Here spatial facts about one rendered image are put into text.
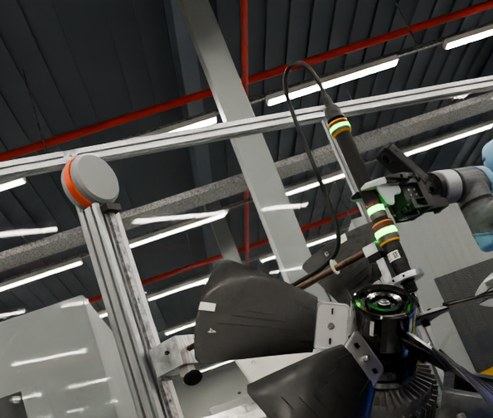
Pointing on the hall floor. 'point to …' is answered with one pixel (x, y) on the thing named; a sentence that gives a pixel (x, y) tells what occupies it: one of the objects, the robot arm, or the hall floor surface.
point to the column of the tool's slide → (126, 313)
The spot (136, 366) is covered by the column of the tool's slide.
